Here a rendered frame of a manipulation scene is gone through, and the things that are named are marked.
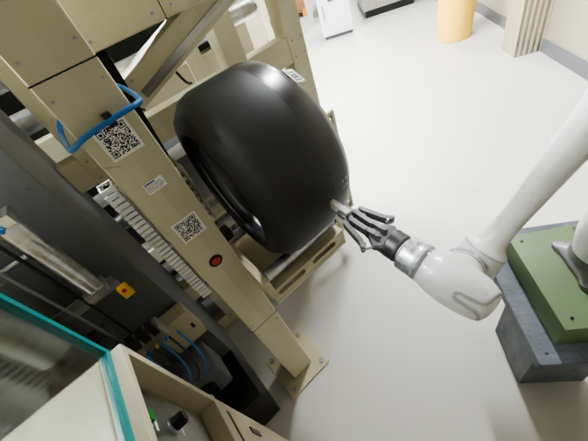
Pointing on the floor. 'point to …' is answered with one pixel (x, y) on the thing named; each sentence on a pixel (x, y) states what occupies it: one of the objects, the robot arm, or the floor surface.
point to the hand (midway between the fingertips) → (340, 209)
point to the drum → (455, 19)
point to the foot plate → (303, 370)
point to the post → (11, 24)
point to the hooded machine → (334, 17)
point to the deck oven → (381, 6)
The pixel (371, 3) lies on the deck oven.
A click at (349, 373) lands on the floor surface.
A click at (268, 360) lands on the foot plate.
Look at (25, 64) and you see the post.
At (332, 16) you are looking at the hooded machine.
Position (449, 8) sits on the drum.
